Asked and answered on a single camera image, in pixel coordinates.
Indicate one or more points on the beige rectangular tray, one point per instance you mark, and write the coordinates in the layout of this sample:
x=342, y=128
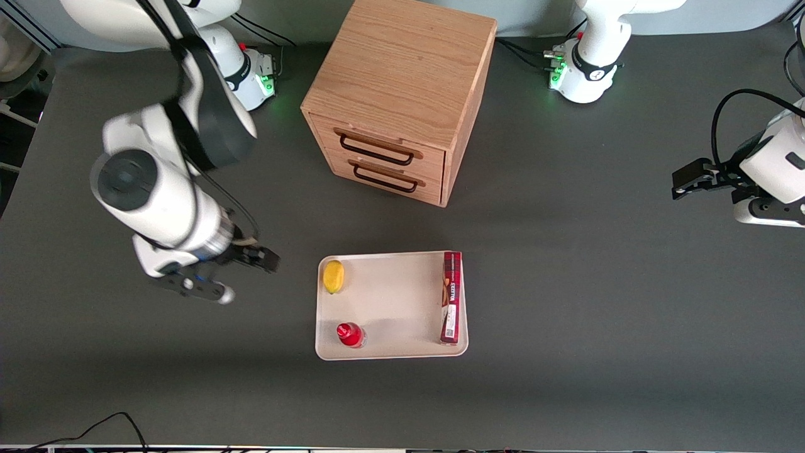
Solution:
x=402, y=308

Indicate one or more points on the red plaid cookie box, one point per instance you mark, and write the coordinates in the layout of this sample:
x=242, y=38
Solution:
x=451, y=302

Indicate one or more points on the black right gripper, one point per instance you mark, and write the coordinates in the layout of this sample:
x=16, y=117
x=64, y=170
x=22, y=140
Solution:
x=246, y=254

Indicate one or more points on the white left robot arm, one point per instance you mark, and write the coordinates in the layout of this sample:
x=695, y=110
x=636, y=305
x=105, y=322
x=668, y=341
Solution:
x=588, y=85

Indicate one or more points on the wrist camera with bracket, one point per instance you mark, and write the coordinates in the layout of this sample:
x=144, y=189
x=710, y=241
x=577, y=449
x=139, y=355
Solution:
x=758, y=214
x=188, y=284

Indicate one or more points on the aluminium frame profile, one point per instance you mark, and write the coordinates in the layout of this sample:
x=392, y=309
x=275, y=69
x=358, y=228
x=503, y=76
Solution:
x=31, y=28

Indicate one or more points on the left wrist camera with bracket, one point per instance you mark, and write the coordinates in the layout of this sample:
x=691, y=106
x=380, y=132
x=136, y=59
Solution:
x=758, y=214

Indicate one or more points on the red coke bottle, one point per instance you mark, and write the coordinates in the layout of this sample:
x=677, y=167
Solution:
x=349, y=335

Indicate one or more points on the wooden two-drawer cabinet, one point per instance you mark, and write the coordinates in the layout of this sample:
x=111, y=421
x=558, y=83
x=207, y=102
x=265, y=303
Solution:
x=402, y=63

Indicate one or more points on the yellow lemon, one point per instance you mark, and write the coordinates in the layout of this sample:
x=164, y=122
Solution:
x=333, y=277

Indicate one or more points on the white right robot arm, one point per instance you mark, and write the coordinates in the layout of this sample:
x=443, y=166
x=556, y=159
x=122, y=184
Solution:
x=163, y=201

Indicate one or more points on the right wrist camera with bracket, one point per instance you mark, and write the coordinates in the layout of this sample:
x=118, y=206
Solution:
x=188, y=284

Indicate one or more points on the wooden drawer front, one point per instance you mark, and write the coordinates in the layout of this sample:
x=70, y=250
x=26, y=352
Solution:
x=324, y=135
x=431, y=192

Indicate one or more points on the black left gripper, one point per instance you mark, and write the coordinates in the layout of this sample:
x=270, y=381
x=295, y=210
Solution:
x=728, y=173

